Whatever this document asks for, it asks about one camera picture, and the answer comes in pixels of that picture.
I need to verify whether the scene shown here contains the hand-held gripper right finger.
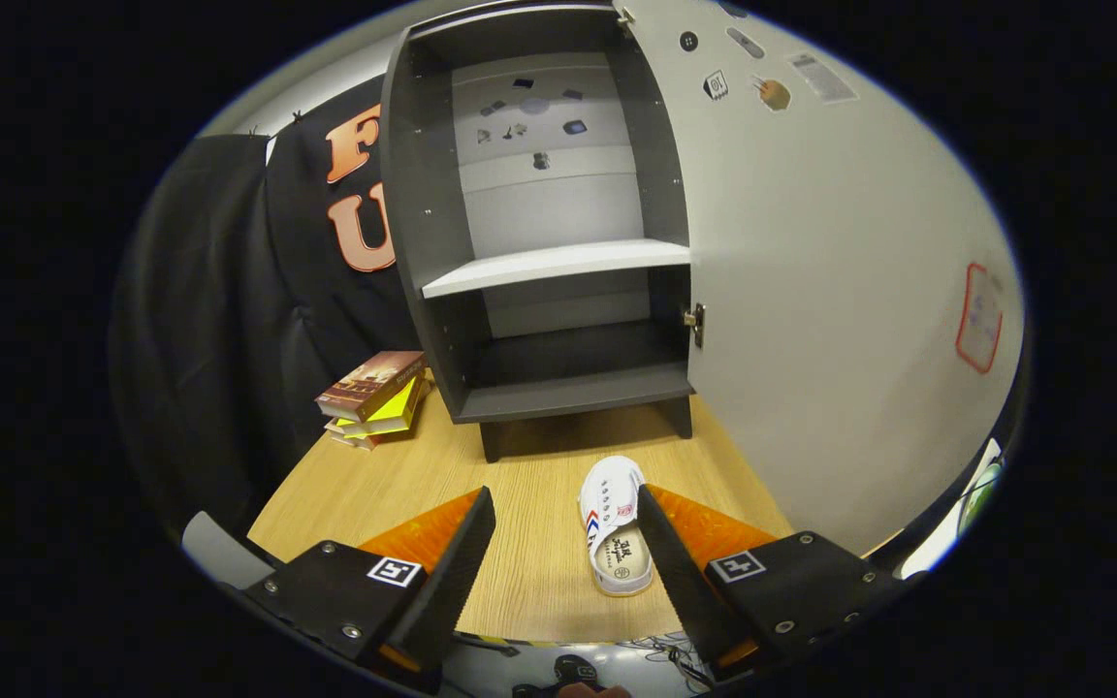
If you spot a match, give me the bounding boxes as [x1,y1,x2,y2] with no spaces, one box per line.
[636,484,911,680]

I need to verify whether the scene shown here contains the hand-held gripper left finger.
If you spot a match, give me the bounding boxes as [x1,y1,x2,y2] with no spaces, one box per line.
[237,486,498,687]

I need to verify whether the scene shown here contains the white canvas shoe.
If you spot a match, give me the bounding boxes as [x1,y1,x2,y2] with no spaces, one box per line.
[578,456,656,597]

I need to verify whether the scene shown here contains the beige shoe cabinet door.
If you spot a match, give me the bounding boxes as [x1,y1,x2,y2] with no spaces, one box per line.
[617,0,1027,558]

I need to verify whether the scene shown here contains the dark grey shoe cabinet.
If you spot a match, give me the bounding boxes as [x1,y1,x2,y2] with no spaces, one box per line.
[379,0,707,464]

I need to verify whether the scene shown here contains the thin beige book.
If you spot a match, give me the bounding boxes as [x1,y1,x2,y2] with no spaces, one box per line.
[326,417,395,452]

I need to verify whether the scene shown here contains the yellow cover book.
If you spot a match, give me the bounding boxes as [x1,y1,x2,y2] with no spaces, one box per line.
[334,376,427,439]

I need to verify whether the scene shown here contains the brown cover book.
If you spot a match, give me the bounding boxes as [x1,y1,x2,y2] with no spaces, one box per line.
[314,351,429,423]

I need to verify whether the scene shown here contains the white green object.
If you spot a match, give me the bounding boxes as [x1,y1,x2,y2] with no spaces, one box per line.
[898,438,1007,580]

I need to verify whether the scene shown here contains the black backdrop cloth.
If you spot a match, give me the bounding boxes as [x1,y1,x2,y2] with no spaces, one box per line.
[108,76,424,544]

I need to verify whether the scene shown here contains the tangled black cables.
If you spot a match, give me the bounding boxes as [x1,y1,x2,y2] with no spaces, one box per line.
[628,632,715,687]

